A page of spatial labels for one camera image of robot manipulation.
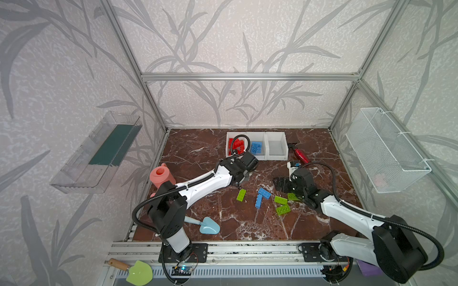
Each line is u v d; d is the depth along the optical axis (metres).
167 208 0.46
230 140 1.09
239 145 1.09
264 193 0.89
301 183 0.66
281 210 0.85
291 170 0.79
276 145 1.12
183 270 0.71
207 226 0.79
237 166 0.62
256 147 1.05
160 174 0.86
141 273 0.69
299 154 1.04
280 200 0.89
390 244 0.41
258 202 0.86
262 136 1.10
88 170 0.64
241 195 0.90
